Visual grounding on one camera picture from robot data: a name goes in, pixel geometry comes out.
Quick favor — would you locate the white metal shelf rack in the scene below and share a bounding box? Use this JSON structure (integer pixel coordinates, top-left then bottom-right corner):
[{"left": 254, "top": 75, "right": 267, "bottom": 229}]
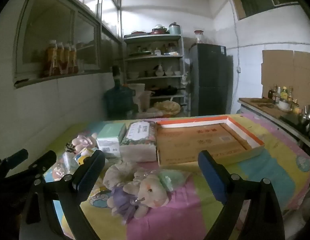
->
[{"left": 123, "top": 34, "right": 185, "bottom": 117}]

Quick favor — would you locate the bagged bunny plush purple dress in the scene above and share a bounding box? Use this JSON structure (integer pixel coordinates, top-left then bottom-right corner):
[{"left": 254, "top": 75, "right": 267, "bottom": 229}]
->
[{"left": 107, "top": 169, "right": 170, "bottom": 220}]

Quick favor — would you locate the row of white bowls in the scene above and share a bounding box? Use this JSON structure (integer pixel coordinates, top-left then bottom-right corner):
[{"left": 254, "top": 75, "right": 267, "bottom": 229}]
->
[{"left": 127, "top": 64, "right": 183, "bottom": 78}]

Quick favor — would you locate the teal enamel pot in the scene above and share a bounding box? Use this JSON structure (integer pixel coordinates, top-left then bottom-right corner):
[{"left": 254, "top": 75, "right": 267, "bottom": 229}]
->
[{"left": 169, "top": 22, "right": 182, "bottom": 35}]

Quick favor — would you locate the shallow orange-rimmed cardboard box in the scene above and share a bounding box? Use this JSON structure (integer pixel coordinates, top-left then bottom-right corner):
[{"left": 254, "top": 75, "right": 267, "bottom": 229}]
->
[{"left": 156, "top": 115, "right": 266, "bottom": 167}]

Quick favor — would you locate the bagged green sponge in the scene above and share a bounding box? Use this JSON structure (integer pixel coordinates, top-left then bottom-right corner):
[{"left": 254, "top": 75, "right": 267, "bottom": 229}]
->
[{"left": 157, "top": 169, "right": 189, "bottom": 193}]

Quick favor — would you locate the flattened cardboard sheet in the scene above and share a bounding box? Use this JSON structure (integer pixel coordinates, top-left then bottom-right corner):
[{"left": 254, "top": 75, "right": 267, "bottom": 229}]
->
[{"left": 261, "top": 49, "right": 310, "bottom": 100}]

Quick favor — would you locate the steel cookware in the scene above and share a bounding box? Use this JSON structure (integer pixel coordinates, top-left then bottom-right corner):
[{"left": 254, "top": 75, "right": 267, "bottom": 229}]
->
[{"left": 298, "top": 104, "right": 310, "bottom": 133}]

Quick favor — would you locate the kitchen counter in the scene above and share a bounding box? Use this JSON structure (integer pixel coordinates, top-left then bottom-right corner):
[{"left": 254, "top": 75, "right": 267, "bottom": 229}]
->
[{"left": 237, "top": 97, "right": 310, "bottom": 150}]

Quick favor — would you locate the plush doll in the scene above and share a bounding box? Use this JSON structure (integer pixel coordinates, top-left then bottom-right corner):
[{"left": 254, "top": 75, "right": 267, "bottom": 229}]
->
[{"left": 71, "top": 132, "right": 99, "bottom": 154}]

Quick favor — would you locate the pink print tissue pack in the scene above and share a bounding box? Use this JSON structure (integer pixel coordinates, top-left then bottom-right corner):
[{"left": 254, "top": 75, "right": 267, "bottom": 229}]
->
[{"left": 43, "top": 161, "right": 70, "bottom": 183}]

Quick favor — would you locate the wooden cutting board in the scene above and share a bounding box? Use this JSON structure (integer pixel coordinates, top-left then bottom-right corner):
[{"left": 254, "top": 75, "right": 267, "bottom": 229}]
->
[{"left": 247, "top": 97, "right": 277, "bottom": 108}]

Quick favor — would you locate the red cooking pot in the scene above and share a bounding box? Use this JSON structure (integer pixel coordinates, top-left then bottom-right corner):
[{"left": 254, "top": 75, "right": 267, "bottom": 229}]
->
[{"left": 151, "top": 24, "right": 169, "bottom": 35}]

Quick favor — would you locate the yellow cartoon plush toy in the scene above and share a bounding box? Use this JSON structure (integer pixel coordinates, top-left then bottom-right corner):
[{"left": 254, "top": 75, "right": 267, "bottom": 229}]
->
[{"left": 74, "top": 147, "right": 95, "bottom": 165}]

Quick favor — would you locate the black wok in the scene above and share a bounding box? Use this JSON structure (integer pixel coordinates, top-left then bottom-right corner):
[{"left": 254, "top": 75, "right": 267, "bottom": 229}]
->
[{"left": 151, "top": 85, "right": 185, "bottom": 97}]

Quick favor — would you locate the row of condiment bottles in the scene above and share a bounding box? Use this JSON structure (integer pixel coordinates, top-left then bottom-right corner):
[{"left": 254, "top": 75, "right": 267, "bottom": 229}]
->
[{"left": 268, "top": 84, "right": 296, "bottom": 105}]

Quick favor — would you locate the clear measuring jug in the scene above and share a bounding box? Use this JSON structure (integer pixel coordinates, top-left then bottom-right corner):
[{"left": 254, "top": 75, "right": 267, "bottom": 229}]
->
[{"left": 138, "top": 90, "right": 153, "bottom": 112}]

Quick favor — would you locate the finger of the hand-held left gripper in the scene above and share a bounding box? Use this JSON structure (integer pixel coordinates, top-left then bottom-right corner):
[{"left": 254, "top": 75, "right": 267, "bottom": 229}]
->
[
  {"left": 0, "top": 149, "right": 29, "bottom": 178},
  {"left": 4, "top": 151, "right": 57, "bottom": 181}
]

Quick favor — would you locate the sliding glass window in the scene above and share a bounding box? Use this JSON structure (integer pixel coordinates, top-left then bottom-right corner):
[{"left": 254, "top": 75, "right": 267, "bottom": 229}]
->
[{"left": 13, "top": 0, "right": 123, "bottom": 88}]

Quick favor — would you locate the blue water jug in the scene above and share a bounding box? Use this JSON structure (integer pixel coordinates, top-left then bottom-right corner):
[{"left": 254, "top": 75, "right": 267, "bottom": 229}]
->
[{"left": 103, "top": 80, "right": 136, "bottom": 119}]

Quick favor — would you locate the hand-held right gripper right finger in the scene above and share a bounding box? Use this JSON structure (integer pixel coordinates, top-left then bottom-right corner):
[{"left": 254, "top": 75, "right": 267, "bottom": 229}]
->
[{"left": 198, "top": 151, "right": 286, "bottom": 240}]

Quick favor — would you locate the white bowl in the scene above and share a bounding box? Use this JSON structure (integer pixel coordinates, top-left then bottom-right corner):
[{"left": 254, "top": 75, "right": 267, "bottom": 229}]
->
[{"left": 278, "top": 99, "right": 293, "bottom": 112}]

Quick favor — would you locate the dark grey fridge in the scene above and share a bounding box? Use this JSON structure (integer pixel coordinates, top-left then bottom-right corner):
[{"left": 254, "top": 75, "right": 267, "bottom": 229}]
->
[{"left": 189, "top": 43, "right": 228, "bottom": 117}]

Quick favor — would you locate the large floral tissue pack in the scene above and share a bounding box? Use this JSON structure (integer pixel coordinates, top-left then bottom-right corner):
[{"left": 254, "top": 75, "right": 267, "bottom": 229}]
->
[{"left": 119, "top": 120, "right": 158, "bottom": 162}]

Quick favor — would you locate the small dark window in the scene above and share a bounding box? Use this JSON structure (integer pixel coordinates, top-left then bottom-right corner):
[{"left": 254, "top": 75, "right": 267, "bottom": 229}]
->
[{"left": 227, "top": 0, "right": 303, "bottom": 20}]

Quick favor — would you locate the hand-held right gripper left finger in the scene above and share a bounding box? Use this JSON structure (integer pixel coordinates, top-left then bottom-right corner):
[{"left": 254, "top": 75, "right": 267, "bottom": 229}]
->
[{"left": 20, "top": 150, "right": 106, "bottom": 240}]

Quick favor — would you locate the row of jars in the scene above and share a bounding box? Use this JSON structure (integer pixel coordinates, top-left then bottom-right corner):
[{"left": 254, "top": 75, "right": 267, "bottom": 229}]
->
[{"left": 128, "top": 44, "right": 183, "bottom": 57}]

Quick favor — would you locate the white round plush toy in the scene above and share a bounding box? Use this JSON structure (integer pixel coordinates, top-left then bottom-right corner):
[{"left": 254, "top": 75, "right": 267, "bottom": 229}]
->
[{"left": 103, "top": 161, "right": 140, "bottom": 189}]

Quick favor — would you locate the orange drink bottle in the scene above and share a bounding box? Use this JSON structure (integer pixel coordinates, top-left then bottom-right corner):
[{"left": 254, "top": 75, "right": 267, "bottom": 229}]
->
[
  {"left": 70, "top": 45, "right": 78, "bottom": 74},
  {"left": 63, "top": 43, "right": 71, "bottom": 75},
  {"left": 45, "top": 40, "right": 58, "bottom": 77},
  {"left": 56, "top": 42, "right": 65, "bottom": 75}
]

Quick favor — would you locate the black water pump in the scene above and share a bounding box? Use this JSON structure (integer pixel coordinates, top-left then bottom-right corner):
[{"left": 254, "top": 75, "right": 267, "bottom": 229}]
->
[{"left": 112, "top": 65, "right": 121, "bottom": 85}]

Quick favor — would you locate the mint green box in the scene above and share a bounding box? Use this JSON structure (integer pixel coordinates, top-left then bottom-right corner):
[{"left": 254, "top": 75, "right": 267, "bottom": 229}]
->
[{"left": 95, "top": 122, "right": 127, "bottom": 158}]

